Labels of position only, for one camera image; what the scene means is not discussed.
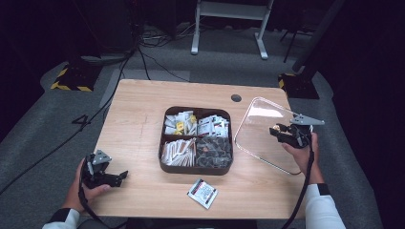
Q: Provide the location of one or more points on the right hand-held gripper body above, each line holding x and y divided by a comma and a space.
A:
301, 133

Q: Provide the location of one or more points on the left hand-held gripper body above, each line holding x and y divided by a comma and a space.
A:
95, 173

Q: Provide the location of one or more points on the clear plastic box lid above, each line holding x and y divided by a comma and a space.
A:
264, 136

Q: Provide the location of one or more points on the pile of white red sachets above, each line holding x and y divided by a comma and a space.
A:
212, 126

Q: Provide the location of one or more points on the brown compartment box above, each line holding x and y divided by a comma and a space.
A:
195, 170

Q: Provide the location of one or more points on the white red-black printed packet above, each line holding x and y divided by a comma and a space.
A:
202, 193

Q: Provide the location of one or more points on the person's left hand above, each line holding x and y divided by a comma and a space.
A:
76, 194

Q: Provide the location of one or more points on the person's right hand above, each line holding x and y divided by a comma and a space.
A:
304, 162

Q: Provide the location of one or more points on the black yellow striped stand base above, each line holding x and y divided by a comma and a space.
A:
299, 86
74, 78

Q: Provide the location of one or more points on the grey table grommet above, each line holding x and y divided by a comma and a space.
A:
236, 98

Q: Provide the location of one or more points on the pile of white brown sticks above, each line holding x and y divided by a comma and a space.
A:
178, 153

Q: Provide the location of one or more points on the pile of black packets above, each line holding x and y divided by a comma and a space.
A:
213, 152

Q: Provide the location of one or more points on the pile of yellow white packets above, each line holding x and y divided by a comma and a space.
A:
180, 124

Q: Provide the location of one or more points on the person's dark pants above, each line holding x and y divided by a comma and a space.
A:
191, 224

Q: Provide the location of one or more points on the black tripod legs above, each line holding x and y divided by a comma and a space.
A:
291, 44

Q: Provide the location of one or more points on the black slanted stand pole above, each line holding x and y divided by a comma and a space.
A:
318, 35

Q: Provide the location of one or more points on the white metal desk frame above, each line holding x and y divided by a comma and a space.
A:
232, 10

